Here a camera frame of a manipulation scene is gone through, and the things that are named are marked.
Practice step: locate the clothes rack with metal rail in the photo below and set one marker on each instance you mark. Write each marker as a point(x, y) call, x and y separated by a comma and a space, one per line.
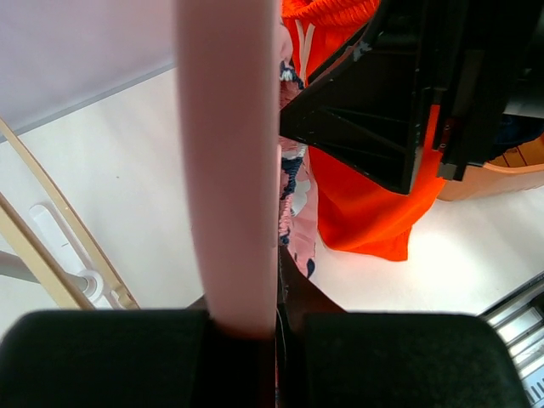
point(59, 239)

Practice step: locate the pink shark print shorts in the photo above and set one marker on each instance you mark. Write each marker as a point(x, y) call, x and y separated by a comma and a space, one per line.
point(298, 191)

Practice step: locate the navy blue shorts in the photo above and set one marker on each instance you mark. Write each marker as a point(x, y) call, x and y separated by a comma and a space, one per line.
point(517, 130)

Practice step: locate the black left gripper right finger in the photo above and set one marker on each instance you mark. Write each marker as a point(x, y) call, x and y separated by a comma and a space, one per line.
point(329, 357)

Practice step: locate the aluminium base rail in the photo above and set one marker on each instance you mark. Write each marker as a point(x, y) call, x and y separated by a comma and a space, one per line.
point(518, 320)

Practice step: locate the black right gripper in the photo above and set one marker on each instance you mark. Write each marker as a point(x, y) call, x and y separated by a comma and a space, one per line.
point(484, 60)

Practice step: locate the pink plastic hanger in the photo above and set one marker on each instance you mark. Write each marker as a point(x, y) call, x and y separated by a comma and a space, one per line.
point(228, 60)

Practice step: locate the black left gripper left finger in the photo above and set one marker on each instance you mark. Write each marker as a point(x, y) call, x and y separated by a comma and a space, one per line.
point(142, 358)

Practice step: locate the white slotted cable duct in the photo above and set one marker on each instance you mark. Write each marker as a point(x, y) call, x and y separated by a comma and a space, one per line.
point(534, 388)

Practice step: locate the orange shorts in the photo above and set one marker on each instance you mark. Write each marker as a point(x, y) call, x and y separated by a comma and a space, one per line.
point(355, 214)

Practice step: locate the cream hanger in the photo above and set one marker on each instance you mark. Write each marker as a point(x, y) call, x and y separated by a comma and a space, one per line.
point(32, 262)

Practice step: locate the orange plastic basket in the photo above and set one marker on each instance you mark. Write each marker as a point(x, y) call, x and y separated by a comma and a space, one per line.
point(518, 169)

